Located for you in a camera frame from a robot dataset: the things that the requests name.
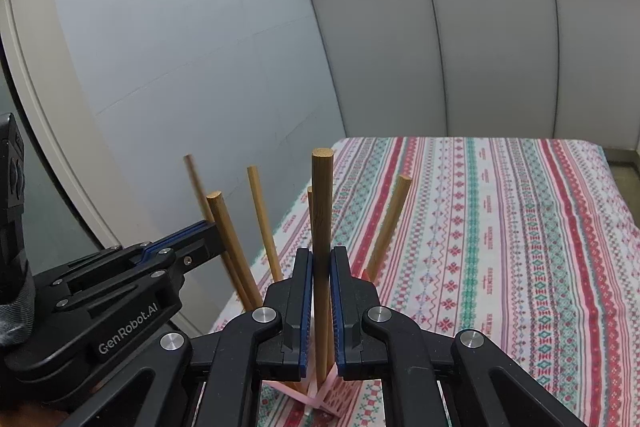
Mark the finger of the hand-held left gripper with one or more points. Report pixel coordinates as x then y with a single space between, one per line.
150 277
125 249

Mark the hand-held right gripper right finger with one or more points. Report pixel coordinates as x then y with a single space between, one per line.
340 317

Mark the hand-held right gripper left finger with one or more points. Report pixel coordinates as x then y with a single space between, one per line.
306 317

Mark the pink lattice utensil holder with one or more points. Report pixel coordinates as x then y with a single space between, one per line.
340 399

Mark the single wooden chopstick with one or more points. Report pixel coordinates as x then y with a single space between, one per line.
322 207
230 237

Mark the bunch of wooden chopsticks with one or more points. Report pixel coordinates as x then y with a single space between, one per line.
261 207

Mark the grey cloth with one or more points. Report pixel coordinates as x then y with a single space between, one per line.
15 317

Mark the striped patterned tablecloth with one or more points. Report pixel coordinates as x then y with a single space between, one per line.
500 232

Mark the grey kitchen cabinets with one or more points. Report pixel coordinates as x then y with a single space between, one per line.
480 47

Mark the brown floor mat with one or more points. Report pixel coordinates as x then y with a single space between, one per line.
622 157

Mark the white door frame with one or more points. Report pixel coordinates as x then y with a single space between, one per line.
50 107

